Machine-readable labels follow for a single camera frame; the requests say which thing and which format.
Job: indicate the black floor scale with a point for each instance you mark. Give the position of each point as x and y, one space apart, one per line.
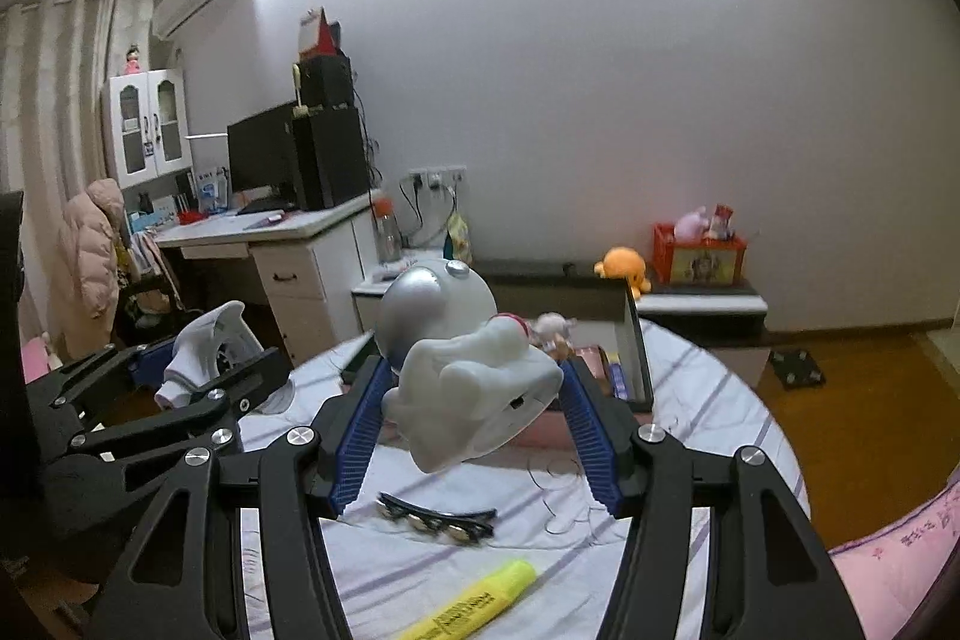
796 368

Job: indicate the beige curtain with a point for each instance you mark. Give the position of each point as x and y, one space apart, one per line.
52 100

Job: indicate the white glass door cabinet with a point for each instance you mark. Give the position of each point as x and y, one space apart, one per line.
146 126

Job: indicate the yellow highlighter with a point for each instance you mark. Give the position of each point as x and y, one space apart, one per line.
472 602

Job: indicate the thin thread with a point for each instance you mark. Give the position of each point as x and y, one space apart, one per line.
559 524

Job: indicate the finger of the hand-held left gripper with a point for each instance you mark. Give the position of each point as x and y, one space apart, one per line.
154 359
247 385

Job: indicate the pig doll brown dress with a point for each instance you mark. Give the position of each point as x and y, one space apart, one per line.
551 329

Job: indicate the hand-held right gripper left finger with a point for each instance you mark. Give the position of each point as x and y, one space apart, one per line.
360 445

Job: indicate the white astronaut toy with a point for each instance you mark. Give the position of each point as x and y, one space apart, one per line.
465 385

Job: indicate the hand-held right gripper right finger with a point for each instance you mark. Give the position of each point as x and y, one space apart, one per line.
592 437

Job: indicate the yellow blue snack bag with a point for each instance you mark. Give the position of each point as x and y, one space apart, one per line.
459 239

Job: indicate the red printed crate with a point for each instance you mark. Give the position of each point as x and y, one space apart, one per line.
701 261

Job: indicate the white striped bed sheet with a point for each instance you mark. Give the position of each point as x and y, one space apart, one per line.
705 407

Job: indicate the red and white boxes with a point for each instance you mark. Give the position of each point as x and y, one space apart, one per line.
319 34

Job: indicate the small pink doll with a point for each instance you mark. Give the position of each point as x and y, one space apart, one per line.
133 61

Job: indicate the beige desk ornament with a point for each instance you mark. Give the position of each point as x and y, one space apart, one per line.
301 89

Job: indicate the white wall power strip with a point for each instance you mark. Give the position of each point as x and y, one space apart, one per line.
437 175

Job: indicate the pink printed pillow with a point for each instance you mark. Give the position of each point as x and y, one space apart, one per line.
900 557

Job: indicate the white desk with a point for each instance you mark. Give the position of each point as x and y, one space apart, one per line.
300 280

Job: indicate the orange octopus plush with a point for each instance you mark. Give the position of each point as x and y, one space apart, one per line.
622 269

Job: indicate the grey storage box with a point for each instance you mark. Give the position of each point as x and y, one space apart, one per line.
634 340

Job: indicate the pink puffer jacket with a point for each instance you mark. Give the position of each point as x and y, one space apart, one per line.
90 257

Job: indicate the red white packet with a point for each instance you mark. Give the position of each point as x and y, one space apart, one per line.
722 221

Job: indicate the black computer tower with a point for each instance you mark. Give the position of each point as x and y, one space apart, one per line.
330 156

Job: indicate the low white cabinet dark top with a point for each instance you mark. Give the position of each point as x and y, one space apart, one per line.
705 306

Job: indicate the pink plush toy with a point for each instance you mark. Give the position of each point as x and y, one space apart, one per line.
690 224

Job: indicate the black chair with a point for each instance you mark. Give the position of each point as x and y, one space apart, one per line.
150 295

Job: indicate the clear bottle red cap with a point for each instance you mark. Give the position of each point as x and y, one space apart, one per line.
386 231

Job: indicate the black speaker box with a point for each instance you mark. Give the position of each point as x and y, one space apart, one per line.
328 81

